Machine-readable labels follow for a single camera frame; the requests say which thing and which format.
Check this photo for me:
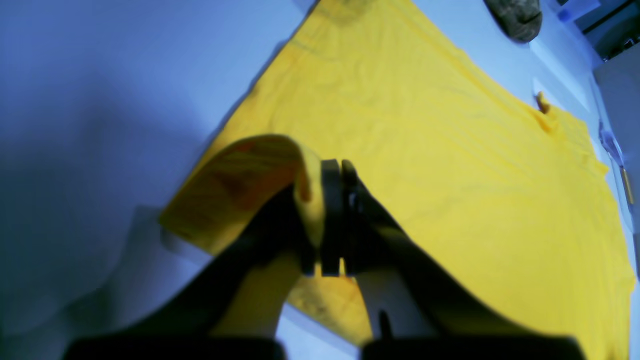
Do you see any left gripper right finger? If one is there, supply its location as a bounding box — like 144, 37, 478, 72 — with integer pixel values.
320, 159, 585, 360

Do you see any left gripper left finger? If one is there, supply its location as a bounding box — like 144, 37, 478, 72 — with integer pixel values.
65, 185, 314, 360

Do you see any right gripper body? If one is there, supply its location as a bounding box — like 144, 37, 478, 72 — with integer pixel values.
484, 0, 543, 43

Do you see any yellow T-shirt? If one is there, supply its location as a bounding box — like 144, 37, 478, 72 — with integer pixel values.
159, 0, 637, 360

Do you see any orange pencil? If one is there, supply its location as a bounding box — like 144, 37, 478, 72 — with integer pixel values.
619, 166, 634, 207

